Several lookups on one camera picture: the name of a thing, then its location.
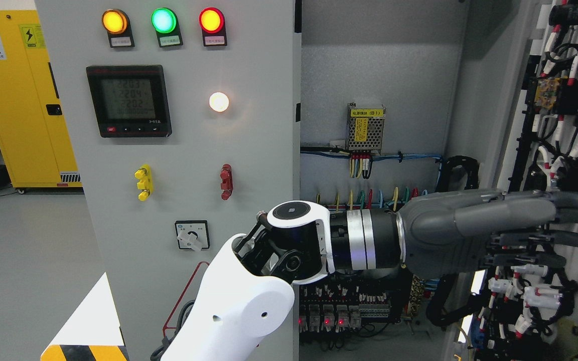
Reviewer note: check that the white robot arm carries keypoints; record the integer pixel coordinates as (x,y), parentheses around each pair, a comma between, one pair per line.
(247,291)

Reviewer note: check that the yellow terminal post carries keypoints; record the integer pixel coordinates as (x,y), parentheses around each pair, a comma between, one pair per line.
(144,184)

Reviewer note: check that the red indicator light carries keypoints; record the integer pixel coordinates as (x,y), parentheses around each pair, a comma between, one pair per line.
(213,27)

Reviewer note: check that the yellow indicator light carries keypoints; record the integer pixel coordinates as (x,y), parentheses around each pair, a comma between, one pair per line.
(118,28)

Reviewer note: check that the red terminal post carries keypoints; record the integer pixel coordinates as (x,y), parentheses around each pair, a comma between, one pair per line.
(227,186)

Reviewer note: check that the red electric hazard sticker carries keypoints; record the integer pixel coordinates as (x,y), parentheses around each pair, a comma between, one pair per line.
(189,293)

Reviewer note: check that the lower relay terminal row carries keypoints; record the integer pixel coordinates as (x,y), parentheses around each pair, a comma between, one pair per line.
(343,303)

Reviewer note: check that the white indicator light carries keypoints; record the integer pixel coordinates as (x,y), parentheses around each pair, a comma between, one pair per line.
(219,102)

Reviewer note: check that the green indicator light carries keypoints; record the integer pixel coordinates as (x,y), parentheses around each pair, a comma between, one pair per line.
(166,25)

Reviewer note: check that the black white rotary switch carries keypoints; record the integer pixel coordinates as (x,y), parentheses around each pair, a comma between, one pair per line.
(192,235)

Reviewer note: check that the grey cabinet door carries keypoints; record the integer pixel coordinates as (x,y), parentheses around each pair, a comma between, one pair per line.
(258,70)
(516,105)

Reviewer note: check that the black digital power meter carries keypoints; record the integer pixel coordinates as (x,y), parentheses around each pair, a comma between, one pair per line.
(130,101)

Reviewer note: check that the metal mesh power supply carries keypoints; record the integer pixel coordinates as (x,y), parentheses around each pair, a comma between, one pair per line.
(365,127)

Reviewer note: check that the grey robot hand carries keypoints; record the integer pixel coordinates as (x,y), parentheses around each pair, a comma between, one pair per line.
(448,233)

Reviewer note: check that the yellow safety cabinet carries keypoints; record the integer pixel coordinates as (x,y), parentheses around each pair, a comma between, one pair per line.
(34,140)

